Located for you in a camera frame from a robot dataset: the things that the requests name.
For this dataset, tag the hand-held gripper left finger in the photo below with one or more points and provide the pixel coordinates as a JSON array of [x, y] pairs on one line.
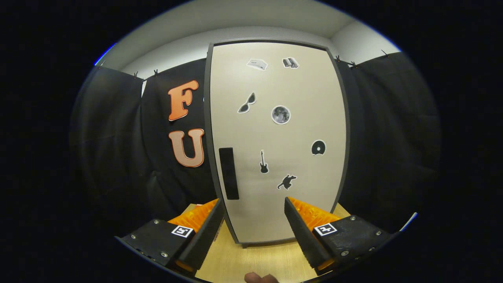
[[206, 236]]

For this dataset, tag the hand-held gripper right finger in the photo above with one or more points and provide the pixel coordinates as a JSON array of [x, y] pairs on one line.
[[302, 236]]

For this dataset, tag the dark grey shoe cabinet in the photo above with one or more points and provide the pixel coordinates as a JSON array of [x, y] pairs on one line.
[[206, 118]]

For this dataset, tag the row of black cloth clips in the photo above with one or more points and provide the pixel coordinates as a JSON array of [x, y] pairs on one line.
[[156, 72]]

